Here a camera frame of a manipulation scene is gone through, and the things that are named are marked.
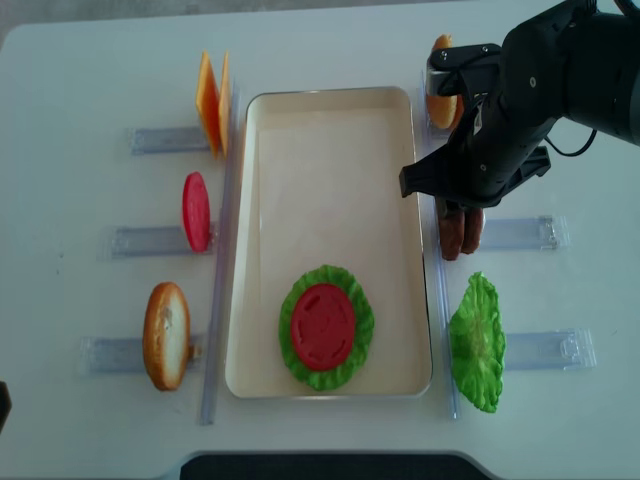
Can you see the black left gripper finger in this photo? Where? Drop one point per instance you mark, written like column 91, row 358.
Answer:
column 433, row 175

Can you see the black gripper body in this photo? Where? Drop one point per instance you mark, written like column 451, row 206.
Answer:
column 496, row 135

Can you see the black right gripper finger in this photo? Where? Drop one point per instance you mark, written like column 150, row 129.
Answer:
column 537, row 164

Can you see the brown meat patty front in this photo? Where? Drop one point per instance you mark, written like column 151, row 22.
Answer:
column 451, row 227

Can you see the brown meat patty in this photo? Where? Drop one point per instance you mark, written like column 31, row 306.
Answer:
column 451, row 227
column 473, row 227

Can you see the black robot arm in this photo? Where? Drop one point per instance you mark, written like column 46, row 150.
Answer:
column 571, row 61

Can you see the brown meat patty rear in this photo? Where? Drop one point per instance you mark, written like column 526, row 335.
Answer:
column 473, row 227

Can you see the green lettuce leaf standing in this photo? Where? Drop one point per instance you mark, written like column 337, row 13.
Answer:
column 478, row 344

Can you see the green lettuce leaf on stack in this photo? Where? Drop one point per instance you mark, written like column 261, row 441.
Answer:
column 364, row 329

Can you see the red tomato slice on stack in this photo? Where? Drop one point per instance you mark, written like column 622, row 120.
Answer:
column 322, row 327

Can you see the orange cheese slice right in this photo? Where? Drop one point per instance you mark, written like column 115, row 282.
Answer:
column 224, row 106

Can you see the orange cheese slice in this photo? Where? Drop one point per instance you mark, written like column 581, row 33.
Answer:
column 206, row 102
column 224, row 106

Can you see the orange cheese slice left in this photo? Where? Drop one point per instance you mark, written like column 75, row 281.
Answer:
column 206, row 102

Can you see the red tomato slice standing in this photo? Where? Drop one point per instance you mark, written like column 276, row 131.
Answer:
column 196, row 212

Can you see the bread slice standing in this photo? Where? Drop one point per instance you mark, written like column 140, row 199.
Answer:
column 166, row 336

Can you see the sesame bun top standing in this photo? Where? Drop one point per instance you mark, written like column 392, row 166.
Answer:
column 445, row 112

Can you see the white rectangular tray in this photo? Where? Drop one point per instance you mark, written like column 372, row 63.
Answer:
column 320, row 200

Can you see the clear acrylic right rack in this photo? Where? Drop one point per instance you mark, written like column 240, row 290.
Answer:
column 565, row 349

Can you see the clear acrylic rack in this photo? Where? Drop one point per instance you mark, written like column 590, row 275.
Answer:
column 110, row 356
column 565, row 349

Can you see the clear acrylic left rack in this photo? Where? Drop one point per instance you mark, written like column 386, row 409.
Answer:
column 110, row 356

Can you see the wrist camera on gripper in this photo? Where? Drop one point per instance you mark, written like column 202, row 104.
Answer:
column 467, row 71

